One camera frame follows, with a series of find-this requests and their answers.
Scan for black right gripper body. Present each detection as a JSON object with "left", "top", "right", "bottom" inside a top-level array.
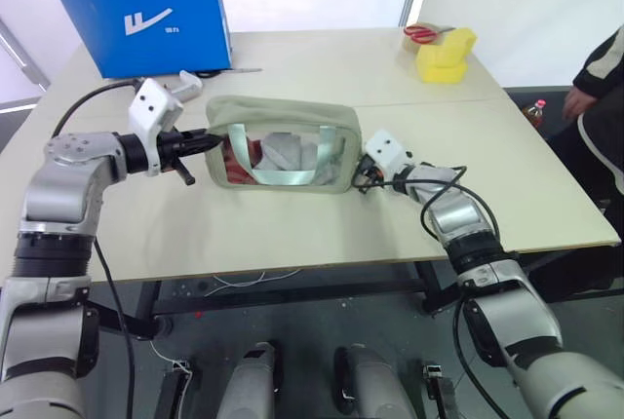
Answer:
[{"left": 354, "top": 153, "right": 392, "bottom": 191}]

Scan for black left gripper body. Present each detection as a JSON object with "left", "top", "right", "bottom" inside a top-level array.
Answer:
[{"left": 155, "top": 129, "right": 197, "bottom": 188}]

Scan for green pouch with clear window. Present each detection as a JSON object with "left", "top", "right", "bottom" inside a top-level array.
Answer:
[{"left": 203, "top": 95, "right": 364, "bottom": 195}]

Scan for red item inside pouch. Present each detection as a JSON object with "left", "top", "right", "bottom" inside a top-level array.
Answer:
[{"left": 222, "top": 138, "right": 267, "bottom": 185}]

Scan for grey cloth inside pouch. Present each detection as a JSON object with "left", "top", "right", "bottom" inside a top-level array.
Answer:
[{"left": 253, "top": 131, "right": 345, "bottom": 185}]

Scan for person's bare hand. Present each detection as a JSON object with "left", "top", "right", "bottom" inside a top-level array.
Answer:
[{"left": 562, "top": 86, "right": 599, "bottom": 122}]

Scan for white plastic clamp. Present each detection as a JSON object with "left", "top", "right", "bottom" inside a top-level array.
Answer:
[{"left": 164, "top": 69, "right": 206, "bottom": 104}]

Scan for yellow foam block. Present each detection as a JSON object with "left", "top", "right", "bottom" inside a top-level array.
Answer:
[
  {"left": 438, "top": 25, "right": 479, "bottom": 63},
  {"left": 414, "top": 43, "right": 469, "bottom": 85}
]

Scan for blue cardboard box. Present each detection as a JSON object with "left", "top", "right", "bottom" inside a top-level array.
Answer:
[{"left": 44, "top": 0, "right": 235, "bottom": 81}]

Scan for plastic bottle with red cap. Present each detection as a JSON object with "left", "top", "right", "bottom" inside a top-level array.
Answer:
[{"left": 521, "top": 98, "right": 548, "bottom": 130}]

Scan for grey rounded robot leg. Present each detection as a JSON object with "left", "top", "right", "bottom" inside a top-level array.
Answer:
[
  {"left": 215, "top": 340, "right": 285, "bottom": 419},
  {"left": 332, "top": 343, "right": 419, "bottom": 419}
]

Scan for black robot foot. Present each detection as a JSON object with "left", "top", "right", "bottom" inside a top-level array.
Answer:
[
  {"left": 153, "top": 358, "right": 195, "bottom": 419},
  {"left": 420, "top": 362, "right": 460, "bottom": 419}
]

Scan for person in dark jacket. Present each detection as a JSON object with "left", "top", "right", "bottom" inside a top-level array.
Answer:
[{"left": 549, "top": 23, "right": 624, "bottom": 249}]

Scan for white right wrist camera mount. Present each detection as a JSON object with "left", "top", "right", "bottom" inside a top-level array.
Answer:
[{"left": 365, "top": 129, "right": 414, "bottom": 179}]

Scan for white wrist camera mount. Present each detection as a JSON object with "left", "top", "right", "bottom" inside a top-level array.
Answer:
[
  {"left": 127, "top": 77, "right": 185, "bottom": 177},
  {"left": 365, "top": 129, "right": 414, "bottom": 179}
]

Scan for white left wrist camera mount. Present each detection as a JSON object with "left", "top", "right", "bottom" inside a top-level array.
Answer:
[{"left": 127, "top": 77, "right": 185, "bottom": 177}]

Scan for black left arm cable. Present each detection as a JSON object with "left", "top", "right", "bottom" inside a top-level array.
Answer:
[{"left": 50, "top": 78, "right": 142, "bottom": 419}]

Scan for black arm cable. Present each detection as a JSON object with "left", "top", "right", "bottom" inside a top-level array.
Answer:
[
  {"left": 50, "top": 78, "right": 142, "bottom": 419},
  {"left": 352, "top": 164, "right": 504, "bottom": 419}
]

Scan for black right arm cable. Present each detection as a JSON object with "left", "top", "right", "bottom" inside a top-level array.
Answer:
[{"left": 352, "top": 164, "right": 504, "bottom": 419}]

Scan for white wire on floor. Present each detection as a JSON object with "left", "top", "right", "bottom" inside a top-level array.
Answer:
[
  {"left": 203, "top": 267, "right": 302, "bottom": 297},
  {"left": 147, "top": 339, "right": 192, "bottom": 374}
]

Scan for red handled scissors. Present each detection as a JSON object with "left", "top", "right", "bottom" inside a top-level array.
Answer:
[{"left": 403, "top": 23, "right": 457, "bottom": 46}]

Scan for aluminium frame bar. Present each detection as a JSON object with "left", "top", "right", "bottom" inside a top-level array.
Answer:
[{"left": 0, "top": 15, "right": 53, "bottom": 114}]

